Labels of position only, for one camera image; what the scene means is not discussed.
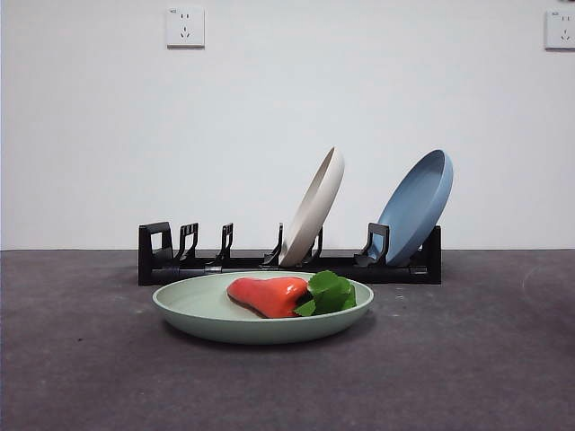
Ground orange toy carrot green leaves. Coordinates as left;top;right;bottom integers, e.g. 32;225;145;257
226;268;358;320

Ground blue plate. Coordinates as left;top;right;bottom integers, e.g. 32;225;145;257
376;148;455;267

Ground green plate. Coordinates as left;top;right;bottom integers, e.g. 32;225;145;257
151;270;375;346

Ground black plate rack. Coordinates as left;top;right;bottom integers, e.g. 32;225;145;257
137;221;442;286

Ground beige plate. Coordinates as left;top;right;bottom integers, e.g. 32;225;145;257
278;145;347;267

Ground white wall socket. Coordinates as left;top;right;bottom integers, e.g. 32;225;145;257
544;8;575;51
166;7;206;48

